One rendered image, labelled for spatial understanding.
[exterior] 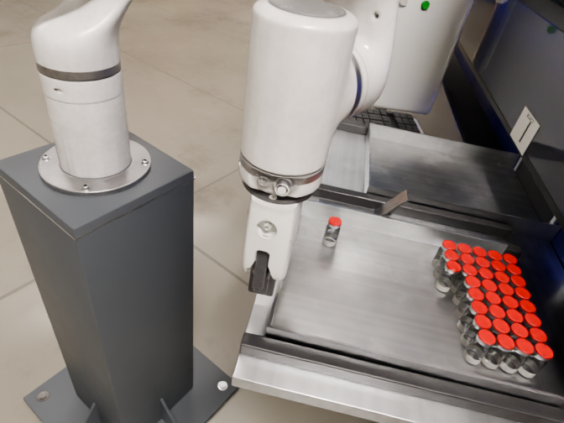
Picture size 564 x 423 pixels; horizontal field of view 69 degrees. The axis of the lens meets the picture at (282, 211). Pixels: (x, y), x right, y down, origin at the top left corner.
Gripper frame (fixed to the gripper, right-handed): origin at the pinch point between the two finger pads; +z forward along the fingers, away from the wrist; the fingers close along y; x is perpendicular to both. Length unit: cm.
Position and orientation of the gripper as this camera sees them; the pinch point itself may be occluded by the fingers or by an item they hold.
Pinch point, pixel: (263, 279)
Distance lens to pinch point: 51.7
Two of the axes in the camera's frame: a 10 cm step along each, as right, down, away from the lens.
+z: -1.4, 7.7, 6.2
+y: 1.8, -6.0, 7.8
